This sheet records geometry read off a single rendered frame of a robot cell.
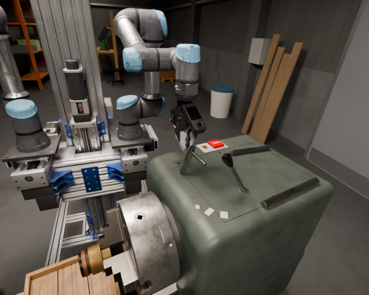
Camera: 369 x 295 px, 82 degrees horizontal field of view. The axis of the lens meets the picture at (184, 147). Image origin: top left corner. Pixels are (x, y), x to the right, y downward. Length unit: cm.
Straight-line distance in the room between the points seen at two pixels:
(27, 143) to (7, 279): 132
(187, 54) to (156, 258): 60
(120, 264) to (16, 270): 167
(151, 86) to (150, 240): 79
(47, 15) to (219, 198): 113
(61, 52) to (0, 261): 180
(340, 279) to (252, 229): 177
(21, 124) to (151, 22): 77
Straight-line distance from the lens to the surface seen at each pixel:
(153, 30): 111
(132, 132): 123
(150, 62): 75
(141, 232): 67
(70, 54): 134
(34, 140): 129
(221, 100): 476
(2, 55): 135
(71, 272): 106
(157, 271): 70
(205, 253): 63
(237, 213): 69
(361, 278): 252
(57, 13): 132
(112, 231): 77
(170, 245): 70
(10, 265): 242
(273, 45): 409
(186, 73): 69
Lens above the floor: 173
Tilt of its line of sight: 29 degrees down
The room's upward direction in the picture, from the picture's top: 3 degrees clockwise
